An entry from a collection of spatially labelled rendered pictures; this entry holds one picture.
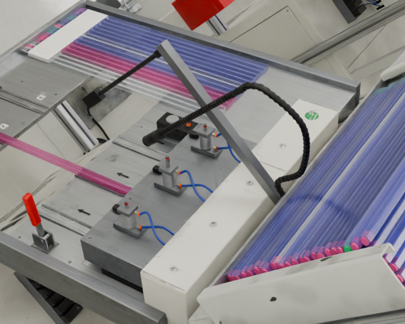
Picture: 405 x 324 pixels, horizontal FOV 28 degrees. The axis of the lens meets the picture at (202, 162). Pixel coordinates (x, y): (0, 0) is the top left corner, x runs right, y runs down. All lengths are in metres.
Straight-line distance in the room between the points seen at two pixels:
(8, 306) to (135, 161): 0.48
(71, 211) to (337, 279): 0.64
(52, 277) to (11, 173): 1.25
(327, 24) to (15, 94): 1.26
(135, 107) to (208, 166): 1.50
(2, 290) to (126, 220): 0.59
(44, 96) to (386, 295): 1.00
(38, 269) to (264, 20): 1.57
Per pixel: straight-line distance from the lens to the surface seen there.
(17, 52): 1.83
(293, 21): 2.65
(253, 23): 2.73
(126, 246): 1.25
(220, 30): 2.77
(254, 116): 1.57
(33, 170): 2.59
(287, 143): 1.38
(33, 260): 1.33
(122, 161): 1.49
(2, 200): 2.52
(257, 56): 1.72
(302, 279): 0.92
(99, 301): 1.28
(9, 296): 1.79
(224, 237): 1.22
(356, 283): 0.88
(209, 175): 1.35
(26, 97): 1.70
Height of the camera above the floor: 2.26
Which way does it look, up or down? 50 degrees down
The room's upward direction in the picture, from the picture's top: 65 degrees clockwise
